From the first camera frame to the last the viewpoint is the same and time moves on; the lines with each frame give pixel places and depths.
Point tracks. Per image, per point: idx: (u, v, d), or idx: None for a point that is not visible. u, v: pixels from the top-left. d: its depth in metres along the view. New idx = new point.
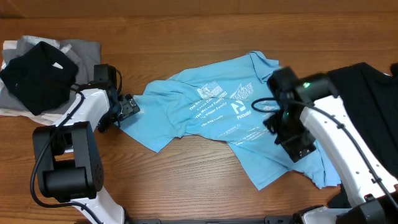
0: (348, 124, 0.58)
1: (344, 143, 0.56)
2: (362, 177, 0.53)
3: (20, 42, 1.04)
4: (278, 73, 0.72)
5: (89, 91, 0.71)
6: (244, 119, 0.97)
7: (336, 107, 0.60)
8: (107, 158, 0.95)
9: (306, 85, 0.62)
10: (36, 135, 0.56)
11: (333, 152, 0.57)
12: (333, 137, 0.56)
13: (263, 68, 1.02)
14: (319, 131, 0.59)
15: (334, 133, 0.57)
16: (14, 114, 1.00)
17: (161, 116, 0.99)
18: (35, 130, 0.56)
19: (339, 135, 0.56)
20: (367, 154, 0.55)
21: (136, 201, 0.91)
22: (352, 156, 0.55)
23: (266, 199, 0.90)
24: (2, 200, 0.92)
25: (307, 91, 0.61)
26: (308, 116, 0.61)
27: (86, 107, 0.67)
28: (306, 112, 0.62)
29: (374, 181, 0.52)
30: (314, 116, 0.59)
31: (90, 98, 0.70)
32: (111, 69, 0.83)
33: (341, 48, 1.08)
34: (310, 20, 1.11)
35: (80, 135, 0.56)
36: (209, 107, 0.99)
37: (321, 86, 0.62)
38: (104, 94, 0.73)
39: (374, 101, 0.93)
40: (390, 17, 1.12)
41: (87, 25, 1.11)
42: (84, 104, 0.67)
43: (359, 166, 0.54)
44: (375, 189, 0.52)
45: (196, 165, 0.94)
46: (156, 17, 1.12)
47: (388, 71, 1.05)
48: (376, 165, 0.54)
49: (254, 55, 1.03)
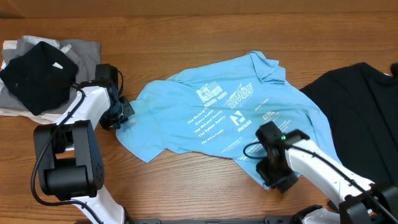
0: (320, 152, 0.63)
1: (319, 164, 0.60)
2: (341, 185, 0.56)
3: (20, 42, 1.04)
4: (263, 125, 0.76)
5: (89, 89, 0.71)
6: (245, 130, 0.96)
7: (309, 144, 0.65)
8: (107, 158, 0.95)
9: (282, 137, 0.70)
10: (36, 135, 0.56)
11: (314, 177, 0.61)
12: (309, 163, 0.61)
13: (263, 68, 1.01)
14: (300, 165, 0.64)
15: (310, 161, 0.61)
16: (14, 114, 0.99)
17: (155, 125, 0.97)
18: (36, 129, 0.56)
19: (314, 162, 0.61)
20: (341, 167, 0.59)
21: (136, 201, 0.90)
22: (327, 171, 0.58)
23: (266, 198, 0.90)
24: (3, 200, 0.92)
25: (285, 143, 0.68)
26: (290, 159, 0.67)
27: (87, 104, 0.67)
28: (288, 159, 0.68)
29: (349, 184, 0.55)
30: (293, 157, 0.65)
31: (91, 96, 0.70)
32: (114, 69, 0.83)
33: (341, 49, 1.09)
34: (310, 20, 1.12)
35: (80, 134, 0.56)
36: (209, 121, 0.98)
37: (295, 139, 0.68)
38: (105, 93, 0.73)
39: (374, 101, 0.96)
40: (389, 18, 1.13)
41: (87, 26, 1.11)
42: (85, 102, 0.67)
43: (335, 177, 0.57)
44: (354, 191, 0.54)
45: (196, 165, 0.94)
46: (156, 17, 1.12)
47: (388, 72, 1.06)
48: (351, 173, 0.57)
49: (254, 55, 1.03)
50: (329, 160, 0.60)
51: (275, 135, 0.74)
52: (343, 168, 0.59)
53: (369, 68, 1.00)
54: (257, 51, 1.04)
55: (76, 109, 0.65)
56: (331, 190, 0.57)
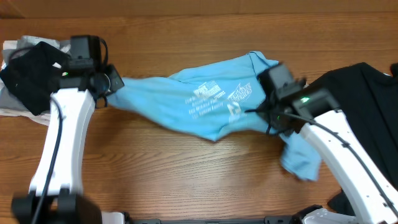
0: (352, 142, 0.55)
1: (350, 162, 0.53)
2: (373, 200, 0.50)
3: (20, 42, 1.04)
4: (273, 68, 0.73)
5: (63, 101, 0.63)
6: (239, 122, 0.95)
7: (338, 124, 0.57)
8: (106, 158, 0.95)
9: (304, 100, 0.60)
10: (15, 208, 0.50)
11: (337, 170, 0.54)
12: (337, 155, 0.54)
13: (262, 68, 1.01)
14: (321, 149, 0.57)
15: (339, 152, 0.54)
16: (14, 114, 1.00)
17: (150, 103, 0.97)
18: (13, 204, 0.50)
19: (343, 154, 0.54)
20: (375, 173, 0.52)
21: (136, 201, 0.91)
22: (358, 176, 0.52)
23: (267, 198, 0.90)
24: (2, 200, 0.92)
25: (304, 103, 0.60)
26: (309, 133, 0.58)
27: (70, 132, 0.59)
28: (305, 132, 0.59)
29: (385, 203, 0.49)
30: (316, 135, 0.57)
31: (73, 114, 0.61)
32: (92, 42, 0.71)
33: (341, 48, 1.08)
34: (310, 20, 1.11)
35: (66, 209, 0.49)
36: (203, 109, 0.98)
37: (321, 98, 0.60)
38: (86, 98, 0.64)
39: (374, 101, 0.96)
40: (390, 17, 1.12)
41: (87, 25, 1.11)
42: (66, 128, 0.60)
43: (368, 188, 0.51)
44: (389, 214, 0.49)
45: (196, 165, 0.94)
46: (157, 17, 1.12)
47: (388, 71, 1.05)
48: (387, 186, 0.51)
49: (254, 55, 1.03)
50: (362, 158, 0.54)
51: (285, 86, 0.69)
52: (377, 175, 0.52)
53: (369, 68, 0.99)
54: (255, 53, 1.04)
55: (60, 142, 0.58)
56: (356, 199, 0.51)
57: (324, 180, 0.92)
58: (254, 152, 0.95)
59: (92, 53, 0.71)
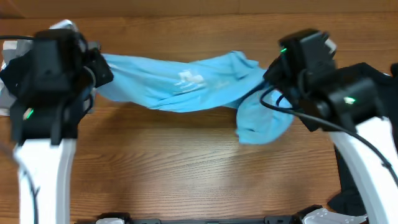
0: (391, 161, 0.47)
1: (385, 185, 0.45)
2: None
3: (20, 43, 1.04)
4: (306, 38, 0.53)
5: (32, 162, 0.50)
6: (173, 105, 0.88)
7: (380, 137, 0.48)
8: (106, 158, 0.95)
9: (349, 101, 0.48)
10: None
11: (365, 187, 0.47)
12: (373, 174, 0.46)
13: (244, 69, 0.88)
14: (354, 161, 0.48)
15: (375, 171, 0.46)
16: None
17: (137, 84, 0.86)
18: None
19: (380, 174, 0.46)
20: None
21: (136, 201, 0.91)
22: (392, 202, 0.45)
23: (266, 199, 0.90)
24: (2, 200, 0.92)
25: (349, 106, 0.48)
26: (344, 142, 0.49)
27: (50, 200, 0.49)
28: (337, 139, 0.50)
29: None
30: (354, 148, 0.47)
31: (49, 180, 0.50)
32: (63, 47, 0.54)
33: (341, 48, 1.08)
34: (310, 20, 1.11)
35: None
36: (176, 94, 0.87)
37: (367, 96, 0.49)
38: (61, 152, 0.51)
39: None
40: (390, 17, 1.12)
41: (87, 26, 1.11)
42: (44, 203, 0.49)
43: None
44: None
45: (196, 165, 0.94)
46: (156, 17, 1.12)
47: (388, 71, 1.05)
48: None
49: (234, 55, 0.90)
50: None
51: (318, 69, 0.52)
52: None
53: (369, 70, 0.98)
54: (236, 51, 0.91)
55: (40, 220, 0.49)
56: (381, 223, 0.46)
57: (324, 180, 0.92)
58: (254, 151, 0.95)
59: (64, 60, 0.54)
